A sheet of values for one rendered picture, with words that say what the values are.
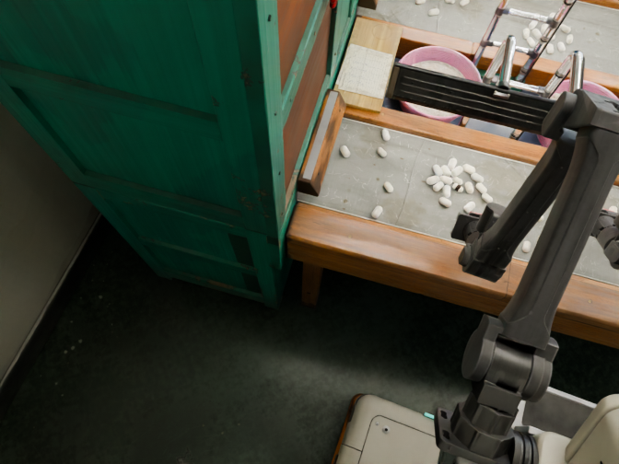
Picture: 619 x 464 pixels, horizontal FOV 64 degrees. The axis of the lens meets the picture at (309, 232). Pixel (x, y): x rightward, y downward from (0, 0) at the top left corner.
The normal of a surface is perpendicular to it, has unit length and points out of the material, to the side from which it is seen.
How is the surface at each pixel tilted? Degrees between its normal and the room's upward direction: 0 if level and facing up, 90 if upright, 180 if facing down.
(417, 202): 0
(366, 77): 0
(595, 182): 33
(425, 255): 0
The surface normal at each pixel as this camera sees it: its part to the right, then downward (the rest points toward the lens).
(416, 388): 0.03, -0.37
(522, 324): -0.14, 0.17
